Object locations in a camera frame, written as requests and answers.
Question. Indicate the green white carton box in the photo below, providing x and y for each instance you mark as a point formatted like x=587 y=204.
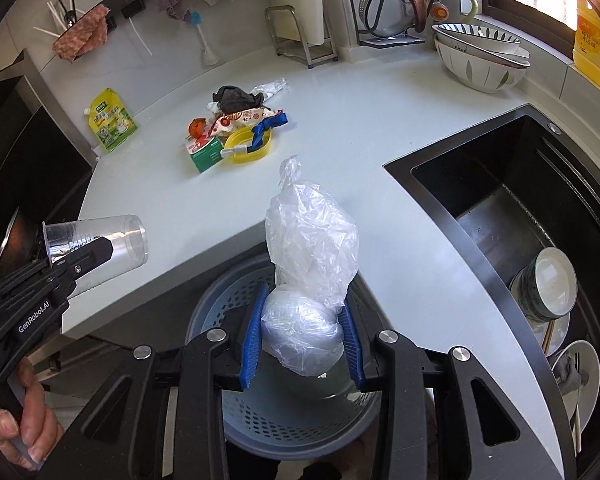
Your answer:
x=205 y=152

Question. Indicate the yellow oil bottle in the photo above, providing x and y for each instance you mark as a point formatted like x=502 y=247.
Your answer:
x=586 y=50

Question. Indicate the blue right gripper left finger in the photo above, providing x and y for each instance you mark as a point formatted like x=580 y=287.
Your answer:
x=249 y=338

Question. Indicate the person's left hand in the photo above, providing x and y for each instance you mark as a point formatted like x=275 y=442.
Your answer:
x=29 y=442

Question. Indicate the orange red wrapper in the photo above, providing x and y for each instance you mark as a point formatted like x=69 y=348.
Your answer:
x=198 y=128

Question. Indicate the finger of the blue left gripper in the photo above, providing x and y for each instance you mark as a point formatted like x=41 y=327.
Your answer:
x=84 y=259

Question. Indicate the white plate in sink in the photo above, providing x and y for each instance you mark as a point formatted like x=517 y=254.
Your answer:
x=577 y=373

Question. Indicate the red white snack bag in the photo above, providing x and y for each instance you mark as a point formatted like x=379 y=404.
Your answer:
x=226 y=124

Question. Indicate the white bottle brush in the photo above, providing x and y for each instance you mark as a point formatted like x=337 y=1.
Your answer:
x=208 y=55

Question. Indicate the clear plastic bag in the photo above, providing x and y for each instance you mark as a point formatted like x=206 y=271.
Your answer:
x=313 y=244

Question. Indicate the black kitchen sink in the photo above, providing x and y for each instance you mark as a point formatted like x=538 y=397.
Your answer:
x=500 y=192

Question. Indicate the grey perforated trash basket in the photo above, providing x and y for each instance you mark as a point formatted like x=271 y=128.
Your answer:
x=282 y=415

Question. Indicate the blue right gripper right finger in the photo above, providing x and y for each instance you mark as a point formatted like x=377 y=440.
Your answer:
x=352 y=346

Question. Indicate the clear plastic cup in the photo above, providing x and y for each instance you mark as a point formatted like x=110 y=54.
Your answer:
x=126 y=234

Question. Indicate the glass pot lid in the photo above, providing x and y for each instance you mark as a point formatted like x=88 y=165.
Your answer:
x=390 y=18

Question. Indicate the yellow green seasoning pouch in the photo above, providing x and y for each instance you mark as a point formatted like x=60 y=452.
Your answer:
x=109 y=120

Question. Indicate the dark grey cloth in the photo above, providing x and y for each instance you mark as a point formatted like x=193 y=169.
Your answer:
x=231 y=99

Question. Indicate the white leaf pattern bowl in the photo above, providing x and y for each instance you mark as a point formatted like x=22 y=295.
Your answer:
x=477 y=73

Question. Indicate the striped ceramic bowl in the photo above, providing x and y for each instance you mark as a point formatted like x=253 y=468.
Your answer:
x=489 y=43

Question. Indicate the crumpled white plastic wrap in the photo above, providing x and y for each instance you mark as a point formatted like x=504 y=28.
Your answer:
x=270 y=89

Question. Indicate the blue white toothbrush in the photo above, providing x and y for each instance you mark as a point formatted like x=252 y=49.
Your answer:
x=250 y=144

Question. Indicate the pink hanging rag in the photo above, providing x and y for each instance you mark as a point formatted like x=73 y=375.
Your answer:
x=89 y=33

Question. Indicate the metal cutting board rack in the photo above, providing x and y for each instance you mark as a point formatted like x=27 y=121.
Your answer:
x=291 y=41

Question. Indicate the green rimmed bowl in sink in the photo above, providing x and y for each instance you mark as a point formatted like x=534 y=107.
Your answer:
x=547 y=288

